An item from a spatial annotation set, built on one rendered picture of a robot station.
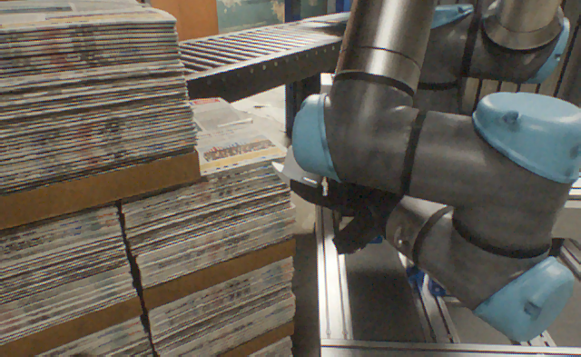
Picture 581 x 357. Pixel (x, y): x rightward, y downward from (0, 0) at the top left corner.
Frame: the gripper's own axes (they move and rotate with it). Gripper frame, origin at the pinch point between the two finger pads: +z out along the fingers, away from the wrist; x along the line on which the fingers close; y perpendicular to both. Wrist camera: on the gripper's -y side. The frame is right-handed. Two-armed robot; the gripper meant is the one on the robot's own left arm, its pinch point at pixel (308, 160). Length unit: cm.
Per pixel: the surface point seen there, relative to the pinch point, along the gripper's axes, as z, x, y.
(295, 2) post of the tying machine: 183, -108, 4
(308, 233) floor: 76, -51, -85
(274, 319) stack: 7.8, 2.4, -40.8
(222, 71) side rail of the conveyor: 78, -17, -6
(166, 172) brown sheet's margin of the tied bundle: 6.1, 19.6, 0.6
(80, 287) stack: 8.3, 34.0, -15.7
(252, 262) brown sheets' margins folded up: 7.4, 6.8, -22.8
